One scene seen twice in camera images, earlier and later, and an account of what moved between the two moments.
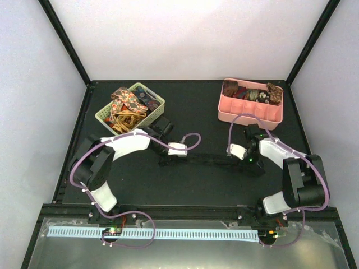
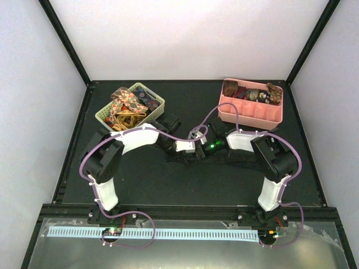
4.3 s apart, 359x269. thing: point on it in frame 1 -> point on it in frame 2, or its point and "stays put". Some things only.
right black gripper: (248, 167) -> (201, 152)
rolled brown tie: (230, 87) stays put
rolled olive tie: (252, 94) stays put
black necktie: (215, 160) stays put
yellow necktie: (125, 120) stays put
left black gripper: (166, 161) -> (180, 156)
